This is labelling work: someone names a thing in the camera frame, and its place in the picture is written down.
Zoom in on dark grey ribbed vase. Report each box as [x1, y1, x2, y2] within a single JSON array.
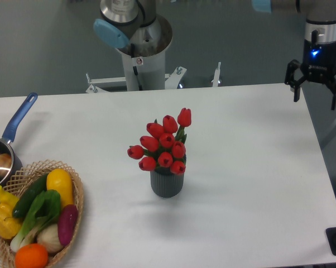
[[150, 162, 185, 198]]

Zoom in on purple sweet potato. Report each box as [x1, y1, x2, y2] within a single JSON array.
[[57, 204, 78, 246]]

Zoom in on yellow squash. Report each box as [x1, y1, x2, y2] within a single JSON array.
[[46, 169, 74, 209]]

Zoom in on beige onion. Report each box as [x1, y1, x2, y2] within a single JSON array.
[[37, 223, 64, 254]]

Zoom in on orange fruit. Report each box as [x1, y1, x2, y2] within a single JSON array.
[[15, 243, 49, 268]]

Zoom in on blue handled saucepan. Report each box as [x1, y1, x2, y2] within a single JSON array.
[[0, 93, 38, 186]]

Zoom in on yellow bell pepper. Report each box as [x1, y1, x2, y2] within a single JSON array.
[[0, 186, 22, 240]]

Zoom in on green bok choy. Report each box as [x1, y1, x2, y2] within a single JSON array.
[[10, 190, 61, 252]]

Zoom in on red tulip bouquet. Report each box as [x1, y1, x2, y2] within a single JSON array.
[[127, 108, 192, 175]]

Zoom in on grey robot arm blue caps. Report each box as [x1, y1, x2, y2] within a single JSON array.
[[93, 1, 336, 108]]

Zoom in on green cucumber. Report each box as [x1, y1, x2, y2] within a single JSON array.
[[12, 173, 48, 218]]

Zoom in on brown bread roll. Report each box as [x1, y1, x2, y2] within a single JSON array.
[[0, 154, 12, 178]]

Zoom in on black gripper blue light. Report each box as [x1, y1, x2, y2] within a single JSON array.
[[284, 40, 336, 111]]

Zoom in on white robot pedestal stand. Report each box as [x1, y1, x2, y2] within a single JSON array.
[[85, 47, 222, 94]]

